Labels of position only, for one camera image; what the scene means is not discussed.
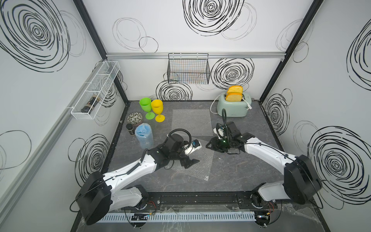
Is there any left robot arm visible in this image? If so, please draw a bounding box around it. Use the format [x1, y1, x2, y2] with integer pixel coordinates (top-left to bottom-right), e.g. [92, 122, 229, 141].
[75, 132, 202, 225]

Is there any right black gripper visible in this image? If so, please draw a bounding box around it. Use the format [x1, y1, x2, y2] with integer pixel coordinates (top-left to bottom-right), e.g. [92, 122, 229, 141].
[204, 136, 231, 152]

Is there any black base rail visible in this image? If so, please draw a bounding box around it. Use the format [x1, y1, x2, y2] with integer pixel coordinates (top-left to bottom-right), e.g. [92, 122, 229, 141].
[82, 191, 315, 210]

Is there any yellow plastic wine glass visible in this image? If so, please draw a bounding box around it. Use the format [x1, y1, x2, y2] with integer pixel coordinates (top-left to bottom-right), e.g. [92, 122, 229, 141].
[151, 100, 165, 123]

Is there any toast slice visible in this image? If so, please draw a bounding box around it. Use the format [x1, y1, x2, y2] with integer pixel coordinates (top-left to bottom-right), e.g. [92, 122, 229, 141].
[227, 86, 243, 94]
[225, 92, 243, 102]

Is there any dark spice bottle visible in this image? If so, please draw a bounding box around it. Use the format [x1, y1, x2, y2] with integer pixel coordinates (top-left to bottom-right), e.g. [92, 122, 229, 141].
[126, 123, 135, 135]

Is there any front toast slice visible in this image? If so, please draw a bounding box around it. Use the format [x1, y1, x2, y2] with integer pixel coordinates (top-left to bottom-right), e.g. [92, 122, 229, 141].
[225, 92, 243, 102]

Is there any white slotted cable duct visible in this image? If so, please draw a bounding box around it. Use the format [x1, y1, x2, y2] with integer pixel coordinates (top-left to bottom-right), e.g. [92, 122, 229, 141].
[99, 212, 256, 223]

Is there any bubble wrap sheet stack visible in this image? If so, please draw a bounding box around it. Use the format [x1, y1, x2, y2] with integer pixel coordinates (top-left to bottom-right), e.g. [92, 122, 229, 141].
[172, 109, 213, 137]

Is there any back toast slice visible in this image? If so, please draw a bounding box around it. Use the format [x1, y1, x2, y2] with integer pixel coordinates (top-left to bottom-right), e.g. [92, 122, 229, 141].
[227, 86, 243, 94]

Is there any dark bottle in shelf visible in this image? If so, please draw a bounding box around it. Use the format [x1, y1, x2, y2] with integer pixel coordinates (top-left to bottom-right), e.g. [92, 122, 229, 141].
[81, 96, 100, 113]

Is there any black wire basket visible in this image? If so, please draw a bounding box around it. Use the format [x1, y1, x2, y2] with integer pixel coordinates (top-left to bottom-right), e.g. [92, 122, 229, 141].
[167, 53, 211, 85]

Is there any mint green toaster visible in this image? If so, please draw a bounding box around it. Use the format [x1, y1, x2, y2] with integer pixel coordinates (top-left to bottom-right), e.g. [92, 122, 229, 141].
[217, 92, 252, 117]

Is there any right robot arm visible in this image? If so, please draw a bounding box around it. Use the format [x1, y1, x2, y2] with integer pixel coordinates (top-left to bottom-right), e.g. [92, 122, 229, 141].
[206, 122, 323, 208]

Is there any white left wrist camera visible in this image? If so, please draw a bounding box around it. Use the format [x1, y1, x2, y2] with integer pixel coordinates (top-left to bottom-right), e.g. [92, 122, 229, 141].
[185, 139, 202, 156]

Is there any patterned small bowl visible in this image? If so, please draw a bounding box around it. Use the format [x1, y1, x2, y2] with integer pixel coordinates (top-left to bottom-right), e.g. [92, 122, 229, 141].
[127, 112, 143, 127]

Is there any white toaster cable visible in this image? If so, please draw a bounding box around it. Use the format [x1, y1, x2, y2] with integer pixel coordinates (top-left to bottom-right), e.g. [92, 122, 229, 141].
[210, 93, 225, 115]

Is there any white wire shelf basket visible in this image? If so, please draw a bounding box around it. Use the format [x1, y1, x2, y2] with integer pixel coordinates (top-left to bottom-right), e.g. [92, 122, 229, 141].
[71, 61, 120, 120]

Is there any green plastic wine glass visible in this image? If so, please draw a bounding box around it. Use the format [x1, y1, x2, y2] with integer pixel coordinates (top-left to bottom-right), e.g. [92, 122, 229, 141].
[139, 97, 155, 120]

